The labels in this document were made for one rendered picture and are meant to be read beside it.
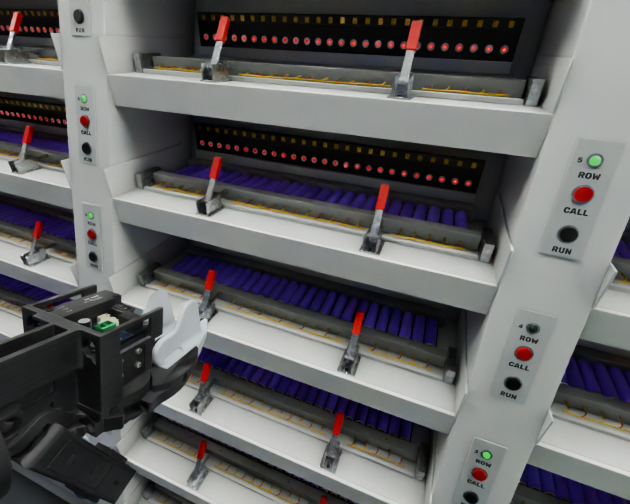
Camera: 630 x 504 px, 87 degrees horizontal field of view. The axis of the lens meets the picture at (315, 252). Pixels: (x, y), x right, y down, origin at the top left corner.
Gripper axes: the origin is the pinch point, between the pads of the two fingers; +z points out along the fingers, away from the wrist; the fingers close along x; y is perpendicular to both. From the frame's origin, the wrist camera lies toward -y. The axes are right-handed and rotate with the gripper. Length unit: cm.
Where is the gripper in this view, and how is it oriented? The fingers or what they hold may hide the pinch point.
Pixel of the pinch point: (195, 331)
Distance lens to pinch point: 38.9
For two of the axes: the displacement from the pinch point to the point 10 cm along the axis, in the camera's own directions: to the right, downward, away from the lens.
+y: 1.5, -9.6, -2.6
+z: 3.3, -2.0, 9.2
